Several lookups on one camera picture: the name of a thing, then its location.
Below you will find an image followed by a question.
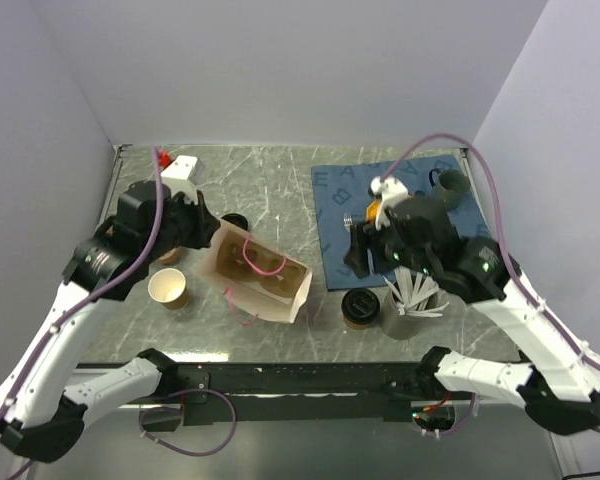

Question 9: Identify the pink cream paper gift bag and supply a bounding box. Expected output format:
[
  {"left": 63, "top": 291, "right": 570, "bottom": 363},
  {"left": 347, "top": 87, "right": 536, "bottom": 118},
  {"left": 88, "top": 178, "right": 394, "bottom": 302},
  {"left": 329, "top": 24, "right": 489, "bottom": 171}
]
[{"left": 199, "top": 220, "right": 313, "bottom": 324}]

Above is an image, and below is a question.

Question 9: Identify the dark green mug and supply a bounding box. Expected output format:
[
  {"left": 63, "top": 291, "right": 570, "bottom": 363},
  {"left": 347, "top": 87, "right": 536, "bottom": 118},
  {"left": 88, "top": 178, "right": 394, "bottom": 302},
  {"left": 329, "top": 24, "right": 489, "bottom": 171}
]
[{"left": 428, "top": 168, "right": 471, "bottom": 211}]

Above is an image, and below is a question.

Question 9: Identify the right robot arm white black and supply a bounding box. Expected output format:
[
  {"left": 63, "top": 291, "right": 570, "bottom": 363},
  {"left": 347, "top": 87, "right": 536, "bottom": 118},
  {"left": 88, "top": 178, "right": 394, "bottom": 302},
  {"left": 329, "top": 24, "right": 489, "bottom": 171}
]
[{"left": 344, "top": 196, "right": 600, "bottom": 436}]

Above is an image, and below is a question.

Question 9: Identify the grey cylindrical straw holder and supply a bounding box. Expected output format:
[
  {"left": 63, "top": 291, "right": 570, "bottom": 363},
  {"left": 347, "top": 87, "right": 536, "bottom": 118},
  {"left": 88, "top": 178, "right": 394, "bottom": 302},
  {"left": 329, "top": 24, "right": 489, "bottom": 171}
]
[{"left": 378, "top": 292, "right": 443, "bottom": 340}]

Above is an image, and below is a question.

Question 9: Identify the purple cable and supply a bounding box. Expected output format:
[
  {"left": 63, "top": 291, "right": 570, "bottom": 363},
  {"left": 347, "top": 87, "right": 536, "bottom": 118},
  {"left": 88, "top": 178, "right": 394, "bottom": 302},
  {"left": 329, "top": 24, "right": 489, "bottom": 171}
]
[
  {"left": 0, "top": 145, "right": 164, "bottom": 480},
  {"left": 379, "top": 132, "right": 600, "bottom": 441}
]

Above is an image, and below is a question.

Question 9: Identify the black plastic cup lid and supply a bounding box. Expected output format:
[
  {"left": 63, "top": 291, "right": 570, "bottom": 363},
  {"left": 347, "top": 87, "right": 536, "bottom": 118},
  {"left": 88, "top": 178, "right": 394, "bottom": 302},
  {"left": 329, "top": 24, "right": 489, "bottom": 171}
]
[
  {"left": 221, "top": 213, "right": 249, "bottom": 231},
  {"left": 341, "top": 288, "right": 381, "bottom": 322}
]

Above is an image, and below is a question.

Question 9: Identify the black mounting base rail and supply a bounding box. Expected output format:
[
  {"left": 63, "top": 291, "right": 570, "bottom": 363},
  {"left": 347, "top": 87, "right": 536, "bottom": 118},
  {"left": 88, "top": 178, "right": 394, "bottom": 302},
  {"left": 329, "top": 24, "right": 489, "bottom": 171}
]
[{"left": 118, "top": 360, "right": 481, "bottom": 426}]

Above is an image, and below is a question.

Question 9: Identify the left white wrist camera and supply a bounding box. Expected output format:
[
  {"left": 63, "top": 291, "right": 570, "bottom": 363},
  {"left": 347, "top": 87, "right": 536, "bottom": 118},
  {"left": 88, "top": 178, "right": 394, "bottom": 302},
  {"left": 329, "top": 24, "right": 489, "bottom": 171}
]
[{"left": 160, "top": 155, "right": 204, "bottom": 205}]

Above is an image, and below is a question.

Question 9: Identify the orange dotted plate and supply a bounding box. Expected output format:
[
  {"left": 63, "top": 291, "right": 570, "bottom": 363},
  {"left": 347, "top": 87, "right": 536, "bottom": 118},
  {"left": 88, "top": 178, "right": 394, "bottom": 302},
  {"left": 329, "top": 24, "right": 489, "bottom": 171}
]
[{"left": 365, "top": 199, "right": 381, "bottom": 222}]

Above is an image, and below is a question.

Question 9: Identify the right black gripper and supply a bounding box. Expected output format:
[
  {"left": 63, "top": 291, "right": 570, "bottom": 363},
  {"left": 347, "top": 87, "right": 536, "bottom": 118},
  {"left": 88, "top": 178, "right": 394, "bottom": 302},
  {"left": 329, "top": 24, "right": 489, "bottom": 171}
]
[{"left": 341, "top": 214, "right": 434, "bottom": 279}]

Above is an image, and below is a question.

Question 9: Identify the brown paper coffee cup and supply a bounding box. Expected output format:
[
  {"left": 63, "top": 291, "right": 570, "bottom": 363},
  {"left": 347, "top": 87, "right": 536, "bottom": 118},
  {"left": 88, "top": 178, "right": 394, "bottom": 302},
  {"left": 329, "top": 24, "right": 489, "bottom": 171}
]
[
  {"left": 147, "top": 268, "right": 189, "bottom": 310},
  {"left": 344, "top": 318, "right": 376, "bottom": 330}
]

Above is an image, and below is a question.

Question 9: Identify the blue lettered cloth placemat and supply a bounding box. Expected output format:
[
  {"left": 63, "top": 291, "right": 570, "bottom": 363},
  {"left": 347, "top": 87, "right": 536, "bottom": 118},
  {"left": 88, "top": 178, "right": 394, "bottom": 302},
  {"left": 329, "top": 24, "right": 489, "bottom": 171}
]
[{"left": 311, "top": 155, "right": 461, "bottom": 291}]

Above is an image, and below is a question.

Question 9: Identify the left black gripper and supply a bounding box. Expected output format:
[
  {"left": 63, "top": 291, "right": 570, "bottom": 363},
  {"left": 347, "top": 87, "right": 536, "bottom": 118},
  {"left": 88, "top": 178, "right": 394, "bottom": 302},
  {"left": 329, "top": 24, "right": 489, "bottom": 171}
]
[{"left": 144, "top": 187, "right": 221, "bottom": 262}]

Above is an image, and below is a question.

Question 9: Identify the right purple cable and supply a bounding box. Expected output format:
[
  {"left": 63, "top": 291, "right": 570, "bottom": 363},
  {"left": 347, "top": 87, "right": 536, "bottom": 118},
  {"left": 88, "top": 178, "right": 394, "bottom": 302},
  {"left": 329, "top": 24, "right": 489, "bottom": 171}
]
[{"left": 379, "top": 132, "right": 600, "bottom": 441}]

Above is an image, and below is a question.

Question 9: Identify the silver fork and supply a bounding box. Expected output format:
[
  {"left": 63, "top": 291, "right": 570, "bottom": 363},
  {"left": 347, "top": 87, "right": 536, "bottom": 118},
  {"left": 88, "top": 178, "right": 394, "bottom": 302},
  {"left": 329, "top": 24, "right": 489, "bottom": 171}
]
[{"left": 343, "top": 214, "right": 353, "bottom": 232}]

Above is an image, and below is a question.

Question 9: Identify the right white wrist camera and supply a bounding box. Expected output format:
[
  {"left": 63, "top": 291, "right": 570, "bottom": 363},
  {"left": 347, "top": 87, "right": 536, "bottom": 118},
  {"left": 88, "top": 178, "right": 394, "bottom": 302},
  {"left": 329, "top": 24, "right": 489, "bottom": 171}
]
[{"left": 370, "top": 176, "right": 409, "bottom": 230}]

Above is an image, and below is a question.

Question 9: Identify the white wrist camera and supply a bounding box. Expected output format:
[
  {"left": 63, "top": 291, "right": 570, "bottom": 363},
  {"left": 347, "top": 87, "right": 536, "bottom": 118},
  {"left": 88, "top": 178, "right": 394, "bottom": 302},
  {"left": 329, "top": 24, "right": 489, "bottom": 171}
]
[
  {"left": 370, "top": 176, "right": 409, "bottom": 230},
  {"left": 160, "top": 155, "right": 204, "bottom": 205}
]

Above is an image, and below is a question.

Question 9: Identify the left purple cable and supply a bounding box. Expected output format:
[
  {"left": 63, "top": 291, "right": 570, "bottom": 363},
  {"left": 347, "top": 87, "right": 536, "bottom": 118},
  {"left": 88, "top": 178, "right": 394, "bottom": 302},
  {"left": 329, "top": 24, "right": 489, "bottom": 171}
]
[{"left": 0, "top": 145, "right": 164, "bottom": 480}]

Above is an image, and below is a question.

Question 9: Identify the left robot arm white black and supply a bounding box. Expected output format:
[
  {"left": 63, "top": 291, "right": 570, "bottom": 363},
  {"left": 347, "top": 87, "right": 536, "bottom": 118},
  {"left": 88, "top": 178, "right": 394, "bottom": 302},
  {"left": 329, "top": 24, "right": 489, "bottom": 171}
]
[{"left": 0, "top": 178, "right": 220, "bottom": 463}]

